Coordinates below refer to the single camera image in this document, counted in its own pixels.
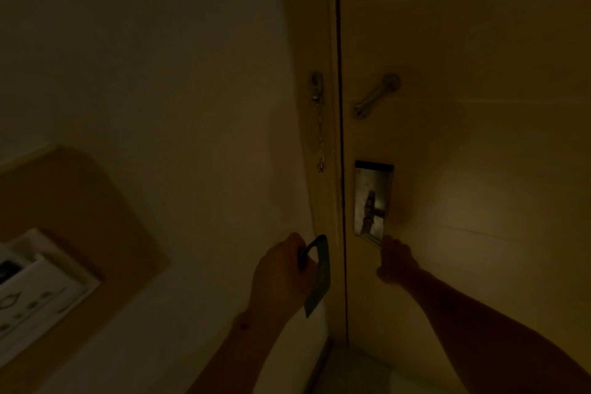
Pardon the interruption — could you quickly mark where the person's right hand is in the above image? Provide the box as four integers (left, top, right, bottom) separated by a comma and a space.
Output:
376, 235, 422, 289

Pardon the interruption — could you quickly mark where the wooden wall panel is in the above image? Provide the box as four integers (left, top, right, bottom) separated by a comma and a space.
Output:
0, 144, 171, 394

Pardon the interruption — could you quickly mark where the metal chain anchor plate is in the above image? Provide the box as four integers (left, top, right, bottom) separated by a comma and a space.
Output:
310, 71, 326, 104

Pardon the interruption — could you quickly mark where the yellow wooden door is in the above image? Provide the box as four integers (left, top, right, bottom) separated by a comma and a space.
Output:
336, 0, 591, 394

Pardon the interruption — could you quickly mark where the silver inside lock plate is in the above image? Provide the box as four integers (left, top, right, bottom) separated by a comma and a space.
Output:
353, 160, 395, 247

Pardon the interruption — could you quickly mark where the metal door chain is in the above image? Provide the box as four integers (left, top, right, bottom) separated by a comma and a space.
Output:
313, 100, 327, 174

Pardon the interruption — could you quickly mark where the person's left hand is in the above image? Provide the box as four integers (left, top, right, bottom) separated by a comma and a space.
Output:
247, 231, 320, 325

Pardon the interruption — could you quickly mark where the person's right forearm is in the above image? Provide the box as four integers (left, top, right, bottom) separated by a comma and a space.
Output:
399, 268, 591, 394

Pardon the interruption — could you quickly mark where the white wall box dark screen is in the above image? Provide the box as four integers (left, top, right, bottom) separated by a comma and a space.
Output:
7, 228, 100, 289

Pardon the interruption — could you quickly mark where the person's left forearm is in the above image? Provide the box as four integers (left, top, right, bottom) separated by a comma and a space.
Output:
187, 310, 287, 394

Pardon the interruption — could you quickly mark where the silver chain slide track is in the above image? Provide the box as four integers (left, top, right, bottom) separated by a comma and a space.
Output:
353, 73, 402, 119

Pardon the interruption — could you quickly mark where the white wall switch panel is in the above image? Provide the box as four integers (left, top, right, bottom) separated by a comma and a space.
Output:
0, 254, 102, 368

